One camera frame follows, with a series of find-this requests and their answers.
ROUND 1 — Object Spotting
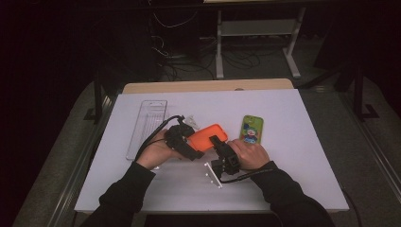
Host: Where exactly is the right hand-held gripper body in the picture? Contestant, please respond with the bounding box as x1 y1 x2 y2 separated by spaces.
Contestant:
203 143 241 189

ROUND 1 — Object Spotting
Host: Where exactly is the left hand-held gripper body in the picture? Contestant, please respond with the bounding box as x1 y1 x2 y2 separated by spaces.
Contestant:
164 114 201 151

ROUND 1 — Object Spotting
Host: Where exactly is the orange box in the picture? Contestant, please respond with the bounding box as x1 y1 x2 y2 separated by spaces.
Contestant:
186 123 229 153

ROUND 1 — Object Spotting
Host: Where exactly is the clear plastic rack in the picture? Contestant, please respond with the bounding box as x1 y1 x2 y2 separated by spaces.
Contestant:
126 99 168 161

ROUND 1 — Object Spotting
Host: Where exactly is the green snack packet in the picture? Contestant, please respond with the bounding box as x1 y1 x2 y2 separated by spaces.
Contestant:
239 114 265 146

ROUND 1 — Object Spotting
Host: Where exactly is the person's right hand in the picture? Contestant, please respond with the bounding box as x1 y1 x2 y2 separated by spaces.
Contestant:
227 138 271 171

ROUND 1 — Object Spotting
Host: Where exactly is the person's left hand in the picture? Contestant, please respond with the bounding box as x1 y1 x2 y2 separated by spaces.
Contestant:
135 129 184 171

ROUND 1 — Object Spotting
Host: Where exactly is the light wooden table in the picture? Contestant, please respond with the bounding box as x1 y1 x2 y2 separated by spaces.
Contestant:
122 78 295 95

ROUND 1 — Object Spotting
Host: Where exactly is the black metal stand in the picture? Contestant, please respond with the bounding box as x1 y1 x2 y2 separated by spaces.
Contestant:
83 70 106 125
352 61 381 122

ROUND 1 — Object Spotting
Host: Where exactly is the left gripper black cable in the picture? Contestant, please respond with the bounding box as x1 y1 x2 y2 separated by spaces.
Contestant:
134 114 185 162

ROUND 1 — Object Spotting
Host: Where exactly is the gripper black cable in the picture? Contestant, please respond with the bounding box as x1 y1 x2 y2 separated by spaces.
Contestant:
219 167 276 184
134 114 185 162

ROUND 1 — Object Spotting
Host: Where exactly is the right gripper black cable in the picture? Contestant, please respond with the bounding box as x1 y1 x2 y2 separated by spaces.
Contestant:
219 167 276 184

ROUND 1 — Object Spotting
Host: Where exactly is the tangle of black floor cables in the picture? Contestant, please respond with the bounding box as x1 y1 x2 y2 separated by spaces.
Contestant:
150 34 273 82

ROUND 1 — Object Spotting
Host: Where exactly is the grey metal rail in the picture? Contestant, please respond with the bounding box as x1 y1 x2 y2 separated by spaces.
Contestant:
339 93 401 198
46 94 115 227

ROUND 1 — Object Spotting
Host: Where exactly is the white metal table frame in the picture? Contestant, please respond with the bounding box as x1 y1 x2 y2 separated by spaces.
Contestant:
216 7 307 79

